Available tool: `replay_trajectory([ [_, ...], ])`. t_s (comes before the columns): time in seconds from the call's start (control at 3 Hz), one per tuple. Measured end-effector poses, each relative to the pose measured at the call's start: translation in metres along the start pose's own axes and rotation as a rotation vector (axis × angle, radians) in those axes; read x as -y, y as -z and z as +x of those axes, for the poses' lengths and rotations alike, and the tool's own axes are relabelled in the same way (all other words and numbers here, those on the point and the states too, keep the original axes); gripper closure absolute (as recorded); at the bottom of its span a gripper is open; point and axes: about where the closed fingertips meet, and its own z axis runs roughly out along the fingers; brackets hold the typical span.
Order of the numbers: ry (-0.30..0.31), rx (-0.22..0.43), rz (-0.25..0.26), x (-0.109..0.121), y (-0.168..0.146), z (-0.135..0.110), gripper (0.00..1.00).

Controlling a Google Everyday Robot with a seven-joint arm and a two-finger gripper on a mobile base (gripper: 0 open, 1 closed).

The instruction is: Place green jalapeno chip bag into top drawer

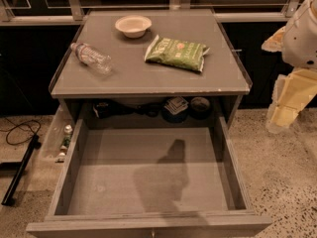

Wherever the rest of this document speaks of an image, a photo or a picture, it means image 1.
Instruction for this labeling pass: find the grey cabinet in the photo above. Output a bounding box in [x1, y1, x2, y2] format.
[50, 9, 252, 122]

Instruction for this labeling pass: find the metal window railing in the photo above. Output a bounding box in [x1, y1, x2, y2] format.
[0, 0, 304, 26]

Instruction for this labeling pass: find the dark round container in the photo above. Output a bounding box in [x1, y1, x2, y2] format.
[189, 97, 211, 120]

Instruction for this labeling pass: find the clear plastic bin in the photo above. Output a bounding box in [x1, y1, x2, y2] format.
[40, 106, 75, 161]

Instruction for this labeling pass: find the black bar stand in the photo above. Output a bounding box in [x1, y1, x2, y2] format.
[1, 135, 41, 206]

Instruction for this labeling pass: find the white paper bowl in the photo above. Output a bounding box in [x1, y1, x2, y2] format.
[115, 15, 152, 39]

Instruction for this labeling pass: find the black cable on floor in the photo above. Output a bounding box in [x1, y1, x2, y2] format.
[0, 116, 43, 147]

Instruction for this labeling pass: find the green jalapeno chip bag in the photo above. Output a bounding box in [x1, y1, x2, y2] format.
[145, 35, 210, 72]

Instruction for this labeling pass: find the black object inside cabinet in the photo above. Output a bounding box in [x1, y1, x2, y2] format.
[92, 99, 162, 118]

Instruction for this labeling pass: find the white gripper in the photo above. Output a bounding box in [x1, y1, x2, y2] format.
[262, 0, 317, 134]

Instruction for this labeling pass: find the open grey top drawer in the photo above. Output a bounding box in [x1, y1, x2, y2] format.
[27, 116, 271, 238]

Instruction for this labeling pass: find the stack of cards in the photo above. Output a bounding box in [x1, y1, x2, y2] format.
[164, 96, 188, 115]

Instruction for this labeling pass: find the clear plastic water bottle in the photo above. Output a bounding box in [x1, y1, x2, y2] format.
[70, 43, 112, 74]

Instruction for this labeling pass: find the small bottle in bin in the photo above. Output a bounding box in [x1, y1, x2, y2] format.
[55, 125, 73, 163]

